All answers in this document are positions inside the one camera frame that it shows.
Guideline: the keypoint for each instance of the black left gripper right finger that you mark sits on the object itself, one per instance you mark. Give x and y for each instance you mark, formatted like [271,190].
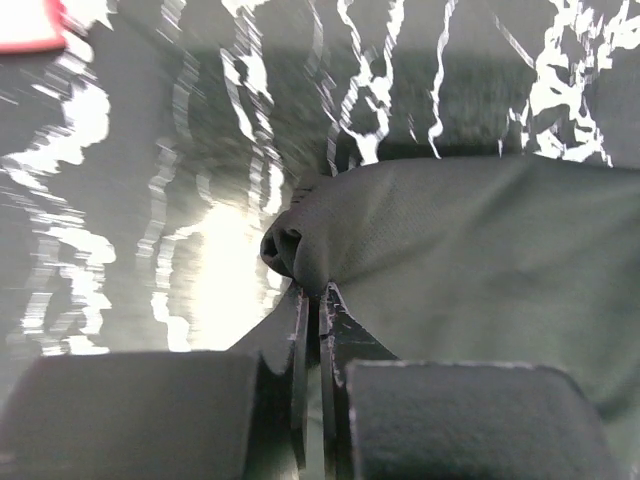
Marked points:
[386,418]

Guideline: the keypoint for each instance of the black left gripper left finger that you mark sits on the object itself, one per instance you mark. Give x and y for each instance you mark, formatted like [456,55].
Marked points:
[235,414]

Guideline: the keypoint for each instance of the black t shirt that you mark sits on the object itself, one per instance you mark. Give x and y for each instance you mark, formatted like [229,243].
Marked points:
[517,260]

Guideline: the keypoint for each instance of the folded pink t shirt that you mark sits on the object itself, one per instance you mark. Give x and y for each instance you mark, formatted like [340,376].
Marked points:
[32,26]

